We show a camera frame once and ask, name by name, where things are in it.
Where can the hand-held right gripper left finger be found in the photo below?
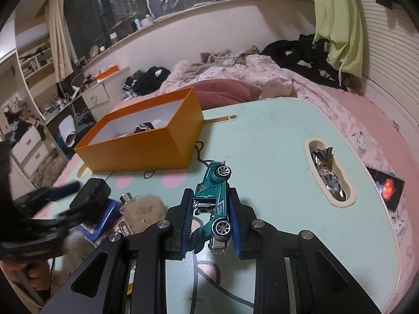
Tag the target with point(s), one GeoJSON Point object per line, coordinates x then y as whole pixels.
{"type": "Point", "coordinates": [187, 216]}

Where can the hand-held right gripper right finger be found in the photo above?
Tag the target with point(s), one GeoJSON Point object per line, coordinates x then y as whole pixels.
{"type": "Point", "coordinates": [234, 225]}

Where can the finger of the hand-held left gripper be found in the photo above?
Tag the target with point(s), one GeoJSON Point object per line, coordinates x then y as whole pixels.
{"type": "Point", "coordinates": [62, 191]}

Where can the blue tin box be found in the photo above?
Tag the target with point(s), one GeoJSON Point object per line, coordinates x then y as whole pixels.
{"type": "Point", "coordinates": [106, 219]}

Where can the teal toy car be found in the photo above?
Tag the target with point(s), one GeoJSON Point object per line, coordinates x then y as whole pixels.
{"type": "Point", "coordinates": [209, 186]}

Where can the orange cardboard box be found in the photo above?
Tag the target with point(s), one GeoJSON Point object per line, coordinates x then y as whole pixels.
{"type": "Point", "coordinates": [137, 150]}

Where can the mint green desktop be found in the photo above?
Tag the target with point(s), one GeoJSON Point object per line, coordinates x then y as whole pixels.
{"type": "Point", "coordinates": [278, 130]}

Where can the person's left hand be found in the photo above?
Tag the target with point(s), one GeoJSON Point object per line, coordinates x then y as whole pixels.
{"type": "Point", "coordinates": [19, 274]}

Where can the beige fluffy earmuff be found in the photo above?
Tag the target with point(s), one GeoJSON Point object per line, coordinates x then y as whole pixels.
{"type": "Point", "coordinates": [144, 211]}

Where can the brown paper carton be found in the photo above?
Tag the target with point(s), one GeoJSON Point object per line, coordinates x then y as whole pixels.
{"type": "Point", "coordinates": [122, 227]}

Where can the white floor drawer unit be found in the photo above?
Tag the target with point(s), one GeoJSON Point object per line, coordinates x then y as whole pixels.
{"type": "Point", "coordinates": [29, 150]}

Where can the grey-white fluffy earmuff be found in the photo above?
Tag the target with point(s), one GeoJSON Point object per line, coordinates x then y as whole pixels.
{"type": "Point", "coordinates": [78, 248]}

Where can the white curved device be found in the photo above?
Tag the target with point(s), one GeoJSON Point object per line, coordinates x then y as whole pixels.
{"type": "Point", "coordinates": [67, 130]}

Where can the black lace-trimmed cloth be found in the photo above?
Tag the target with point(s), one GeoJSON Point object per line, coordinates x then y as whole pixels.
{"type": "Point", "coordinates": [145, 127]}

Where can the white drawer cabinet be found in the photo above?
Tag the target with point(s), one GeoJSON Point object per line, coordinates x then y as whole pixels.
{"type": "Point", "coordinates": [96, 96]}

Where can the silver foil wrapper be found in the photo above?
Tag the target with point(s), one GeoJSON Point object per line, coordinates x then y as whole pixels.
{"type": "Point", "coordinates": [327, 173]}

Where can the orange box on cabinet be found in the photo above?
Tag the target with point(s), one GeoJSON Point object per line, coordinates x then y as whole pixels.
{"type": "Point", "coordinates": [108, 72]}

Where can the red pillow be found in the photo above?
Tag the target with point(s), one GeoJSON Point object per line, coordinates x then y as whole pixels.
{"type": "Point", "coordinates": [226, 93]}

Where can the black striped clothes pile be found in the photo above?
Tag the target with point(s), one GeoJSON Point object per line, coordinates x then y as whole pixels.
{"type": "Point", "coordinates": [150, 78]}

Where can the small round mirror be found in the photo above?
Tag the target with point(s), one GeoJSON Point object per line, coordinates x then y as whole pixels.
{"type": "Point", "coordinates": [95, 51]}

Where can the beige curtain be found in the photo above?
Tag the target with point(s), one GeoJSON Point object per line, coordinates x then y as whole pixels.
{"type": "Point", "coordinates": [59, 39]}

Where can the smartphone with lit screen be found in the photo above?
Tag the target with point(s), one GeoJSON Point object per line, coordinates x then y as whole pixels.
{"type": "Point", "coordinates": [388, 189]}

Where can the pink bed sheet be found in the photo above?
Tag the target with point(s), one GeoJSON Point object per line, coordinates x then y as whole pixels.
{"type": "Point", "coordinates": [370, 104]}

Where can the large black clothes pile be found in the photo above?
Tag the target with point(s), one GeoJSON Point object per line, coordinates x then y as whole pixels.
{"type": "Point", "coordinates": [294, 52]}

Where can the green hanging garment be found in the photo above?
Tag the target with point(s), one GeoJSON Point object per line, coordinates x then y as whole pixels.
{"type": "Point", "coordinates": [337, 23]}

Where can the white wall shelf unit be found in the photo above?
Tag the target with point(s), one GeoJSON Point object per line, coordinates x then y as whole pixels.
{"type": "Point", "coordinates": [32, 59]}

